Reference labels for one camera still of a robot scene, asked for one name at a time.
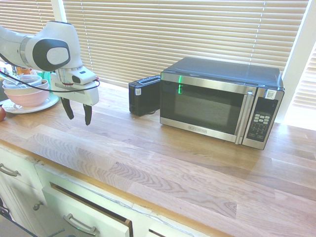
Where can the stainless steel black microwave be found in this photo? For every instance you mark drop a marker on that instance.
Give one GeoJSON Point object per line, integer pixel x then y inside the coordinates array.
{"type": "Point", "coordinates": [219, 101]}

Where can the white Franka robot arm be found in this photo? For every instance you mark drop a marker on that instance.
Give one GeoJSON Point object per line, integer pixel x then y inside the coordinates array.
{"type": "Point", "coordinates": [53, 47]}

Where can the white plate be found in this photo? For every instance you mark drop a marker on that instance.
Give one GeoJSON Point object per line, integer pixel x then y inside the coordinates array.
{"type": "Point", "coordinates": [37, 105]}

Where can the narrow beige window blind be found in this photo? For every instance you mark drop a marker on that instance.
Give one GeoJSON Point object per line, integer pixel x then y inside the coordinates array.
{"type": "Point", "coordinates": [22, 14]}

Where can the black toaster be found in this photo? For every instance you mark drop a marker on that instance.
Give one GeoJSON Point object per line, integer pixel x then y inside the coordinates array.
{"type": "Point", "coordinates": [144, 95]}

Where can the silver cabinet knob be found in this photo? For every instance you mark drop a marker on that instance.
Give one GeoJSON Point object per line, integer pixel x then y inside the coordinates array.
{"type": "Point", "coordinates": [37, 206]}

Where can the clear plastic container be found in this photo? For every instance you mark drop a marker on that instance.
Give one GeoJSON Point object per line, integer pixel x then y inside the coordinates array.
{"type": "Point", "coordinates": [23, 81]}

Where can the white window blind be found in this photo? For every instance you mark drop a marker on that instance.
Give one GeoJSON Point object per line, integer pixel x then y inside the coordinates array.
{"type": "Point", "coordinates": [304, 81]}

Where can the pink bowl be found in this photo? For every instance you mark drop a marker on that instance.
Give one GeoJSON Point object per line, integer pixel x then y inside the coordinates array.
{"type": "Point", "coordinates": [28, 97]}

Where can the white closed drawer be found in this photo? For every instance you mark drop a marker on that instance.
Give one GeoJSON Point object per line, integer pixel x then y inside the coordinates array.
{"type": "Point", "coordinates": [12, 170]}

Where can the white open drawer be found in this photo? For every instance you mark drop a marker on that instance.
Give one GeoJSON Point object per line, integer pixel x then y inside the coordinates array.
{"type": "Point", "coordinates": [86, 214]}

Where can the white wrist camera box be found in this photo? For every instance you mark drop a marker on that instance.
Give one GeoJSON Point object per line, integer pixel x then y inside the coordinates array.
{"type": "Point", "coordinates": [83, 76]}

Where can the red apple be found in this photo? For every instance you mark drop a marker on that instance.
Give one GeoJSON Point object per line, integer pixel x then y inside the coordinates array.
{"type": "Point", "coordinates": [1, 114]}

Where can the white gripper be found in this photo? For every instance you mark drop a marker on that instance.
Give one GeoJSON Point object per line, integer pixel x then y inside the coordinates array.
{"type": "Point", "coordinates": [82, 94]}

